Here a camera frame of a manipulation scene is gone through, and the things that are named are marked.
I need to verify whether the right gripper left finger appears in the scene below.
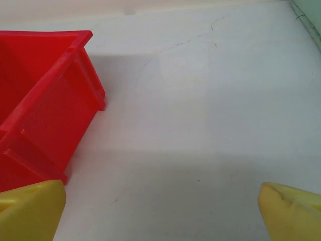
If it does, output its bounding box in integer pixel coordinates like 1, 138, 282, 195
0, 179, 67, 241

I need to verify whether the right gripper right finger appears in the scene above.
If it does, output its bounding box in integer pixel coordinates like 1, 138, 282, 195
258, 182, 321, 241

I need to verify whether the red plastic bin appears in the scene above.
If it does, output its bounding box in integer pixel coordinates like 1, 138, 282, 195
0, 30, 106, 186

